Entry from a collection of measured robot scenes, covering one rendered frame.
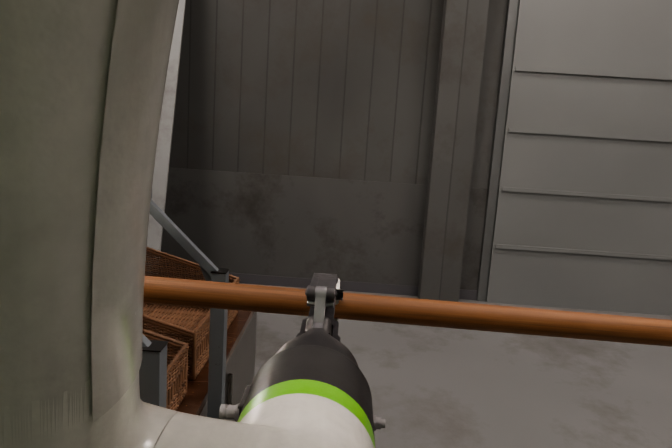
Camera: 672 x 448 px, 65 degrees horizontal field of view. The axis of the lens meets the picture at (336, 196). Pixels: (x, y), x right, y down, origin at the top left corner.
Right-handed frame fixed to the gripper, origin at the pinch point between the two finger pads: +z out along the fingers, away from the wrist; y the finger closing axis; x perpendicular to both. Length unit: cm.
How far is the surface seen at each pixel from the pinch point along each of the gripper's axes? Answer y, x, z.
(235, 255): 93, -86, 353
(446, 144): -7, 72, 339
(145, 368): 26, -33, 32
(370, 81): -50, 13, 353
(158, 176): 25, -127, 293
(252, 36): -78, -79, 353
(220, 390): 56, -30, 80
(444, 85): -50, 67, 339
